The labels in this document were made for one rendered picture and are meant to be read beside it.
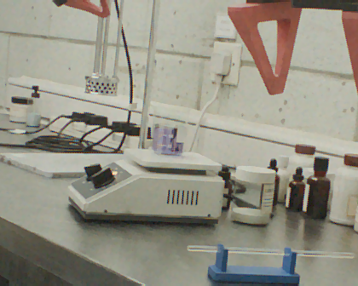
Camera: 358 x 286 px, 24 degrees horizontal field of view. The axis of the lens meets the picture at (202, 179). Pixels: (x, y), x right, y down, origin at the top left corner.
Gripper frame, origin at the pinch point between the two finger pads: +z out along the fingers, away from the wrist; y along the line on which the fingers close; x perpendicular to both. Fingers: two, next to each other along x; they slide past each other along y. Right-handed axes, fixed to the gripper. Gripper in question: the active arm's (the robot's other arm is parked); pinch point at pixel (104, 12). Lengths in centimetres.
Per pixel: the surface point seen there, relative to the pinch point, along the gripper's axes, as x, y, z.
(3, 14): 66, 101, 48
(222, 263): -14, -55, -1
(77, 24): 37, 71, 45
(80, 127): 39, 37, 48
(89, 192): 6.3, -32.0, 3.4
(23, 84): 62, 71, 53
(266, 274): -17, -56, 3
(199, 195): -5.9, -32.5, 12.9
